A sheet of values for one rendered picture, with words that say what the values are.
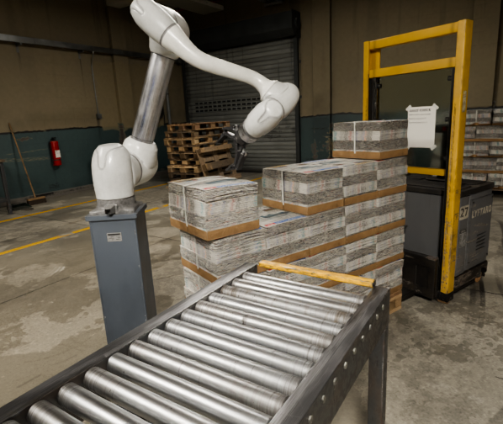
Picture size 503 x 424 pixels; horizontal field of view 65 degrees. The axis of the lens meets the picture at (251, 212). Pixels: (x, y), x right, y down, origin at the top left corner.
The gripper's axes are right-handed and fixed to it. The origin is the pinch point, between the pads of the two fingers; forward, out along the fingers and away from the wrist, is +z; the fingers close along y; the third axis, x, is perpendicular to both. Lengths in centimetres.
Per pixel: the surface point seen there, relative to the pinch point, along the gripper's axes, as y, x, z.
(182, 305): 56, -48, -24
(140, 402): 72, -73, -52
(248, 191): 17.5, 8.5, 3.3
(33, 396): 64, -91, -39
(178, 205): 11.6, -14.5, 29.9
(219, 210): 23.0, -7.1, 6.7
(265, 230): 35.6, 19.4, 15.9
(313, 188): 21, 51, 7
